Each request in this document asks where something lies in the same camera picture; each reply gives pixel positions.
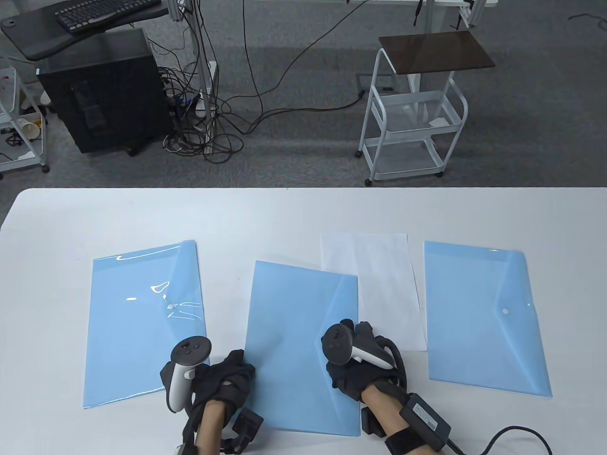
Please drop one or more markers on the paper cup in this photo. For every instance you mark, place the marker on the paper cup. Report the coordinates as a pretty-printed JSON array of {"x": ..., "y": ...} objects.
[{"x": 28, "y": 129}]

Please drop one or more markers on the black keyboard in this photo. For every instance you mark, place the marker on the black keyboard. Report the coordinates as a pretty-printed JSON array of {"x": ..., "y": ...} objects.
[{"x": 104, "y": 12}]

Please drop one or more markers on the white black handheld controller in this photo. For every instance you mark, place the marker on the white black handheld controller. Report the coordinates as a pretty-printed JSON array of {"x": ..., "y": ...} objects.
[
  {"x": 189, "y": 350},
  {"x": 337, "y": 343}
]

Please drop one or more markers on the floor outlet box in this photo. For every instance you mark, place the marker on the floor outlet box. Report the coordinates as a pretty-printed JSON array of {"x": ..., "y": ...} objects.
[{"x": 374, "y": 81}]

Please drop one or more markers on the person's left forearm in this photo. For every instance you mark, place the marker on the person's left forearm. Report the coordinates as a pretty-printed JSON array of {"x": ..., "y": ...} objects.
[{"x": 211, "y": 426}]

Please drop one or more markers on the blue plastic snap folder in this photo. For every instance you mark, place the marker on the blue plastic snap folder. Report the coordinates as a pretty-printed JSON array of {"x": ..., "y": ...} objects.
[
  {"x": 137, "y": 341},
  {"x": 289, "y": 313},
  {"x": 474, "y": 332}
]

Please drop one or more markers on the person's right hand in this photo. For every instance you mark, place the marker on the person's right hand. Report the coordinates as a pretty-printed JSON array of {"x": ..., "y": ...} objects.
[{"x": 351, "y": 379}]

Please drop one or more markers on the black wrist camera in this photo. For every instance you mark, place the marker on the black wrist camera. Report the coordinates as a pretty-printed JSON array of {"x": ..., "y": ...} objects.
[
  {"x": 247, "y": 424},
  {"x": 372, "y": 422}
]

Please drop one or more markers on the black forearm battery box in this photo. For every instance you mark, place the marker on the black forearm battery box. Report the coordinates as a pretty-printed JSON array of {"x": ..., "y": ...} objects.
[{"x": 424, "y": 417}]

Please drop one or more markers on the black computer tower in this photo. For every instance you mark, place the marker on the black computer tower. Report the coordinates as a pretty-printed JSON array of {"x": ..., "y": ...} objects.
[{"x": 104, "y": 95}]

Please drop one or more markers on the person's right forearm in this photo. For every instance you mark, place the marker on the person's right forearm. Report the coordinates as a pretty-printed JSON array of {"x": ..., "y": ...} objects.
[{"x": 384, "y": 407}]

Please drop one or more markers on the person's left hand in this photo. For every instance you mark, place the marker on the person's left hand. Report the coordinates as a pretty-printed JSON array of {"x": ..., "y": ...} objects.
[{"x": 223, "y": 379}]

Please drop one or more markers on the black keyboard desk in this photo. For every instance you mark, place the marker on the black keyboard desk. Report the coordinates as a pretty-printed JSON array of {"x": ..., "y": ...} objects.
[{"x": 28, "y": 33}]

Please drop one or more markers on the white cart with brown top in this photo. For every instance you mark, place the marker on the white cart with brown top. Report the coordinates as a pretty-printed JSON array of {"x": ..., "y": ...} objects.
[{"x": 436, "y": 52}]

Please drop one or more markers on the white power strip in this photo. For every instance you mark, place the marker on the white power strip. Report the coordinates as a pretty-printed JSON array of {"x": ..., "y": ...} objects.
[{"x": 211, "y": 85}]

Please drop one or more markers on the aluminium frame post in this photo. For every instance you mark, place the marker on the aluminium frame post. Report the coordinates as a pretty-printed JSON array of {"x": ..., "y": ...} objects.
[{"x": 201, "y": 61}]

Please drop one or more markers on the white paper sheet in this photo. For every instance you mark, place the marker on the white paper sheet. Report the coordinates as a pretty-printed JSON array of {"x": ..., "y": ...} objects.
[{"x": 384, "y": 284}]

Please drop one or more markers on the small paper scrap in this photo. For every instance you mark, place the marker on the small paper scrap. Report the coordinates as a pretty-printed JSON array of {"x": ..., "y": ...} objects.
[{"x": 439, "y": 122}]

